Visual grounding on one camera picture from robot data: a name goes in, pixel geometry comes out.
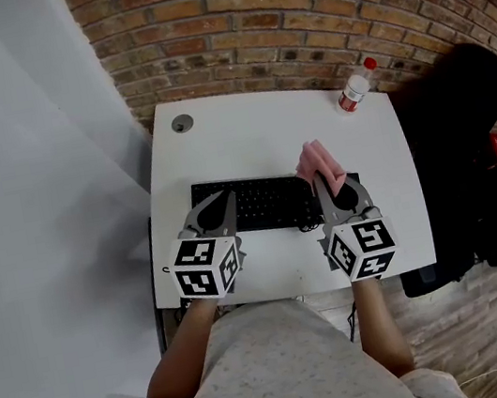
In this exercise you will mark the person's right forearm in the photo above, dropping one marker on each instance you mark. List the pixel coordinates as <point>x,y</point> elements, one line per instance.
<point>383,327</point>

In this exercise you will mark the pink cloth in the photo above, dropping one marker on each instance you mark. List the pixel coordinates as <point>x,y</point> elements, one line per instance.
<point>318,162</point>

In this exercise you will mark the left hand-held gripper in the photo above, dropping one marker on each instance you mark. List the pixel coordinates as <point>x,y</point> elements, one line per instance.
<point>196,269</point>

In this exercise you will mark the clear bottle with red cap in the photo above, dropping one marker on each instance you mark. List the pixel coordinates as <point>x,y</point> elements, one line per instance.
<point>355,88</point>

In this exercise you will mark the person's left forearm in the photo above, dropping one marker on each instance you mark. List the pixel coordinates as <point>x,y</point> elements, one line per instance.
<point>181,357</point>

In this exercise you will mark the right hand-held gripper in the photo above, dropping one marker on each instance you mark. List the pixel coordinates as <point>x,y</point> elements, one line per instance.
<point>366,244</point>

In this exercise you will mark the black keyboard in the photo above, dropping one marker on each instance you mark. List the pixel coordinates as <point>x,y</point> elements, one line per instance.
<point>267,199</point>

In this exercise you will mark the person's grey speckled shirt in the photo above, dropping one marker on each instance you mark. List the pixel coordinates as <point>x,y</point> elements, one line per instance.
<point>280,378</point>

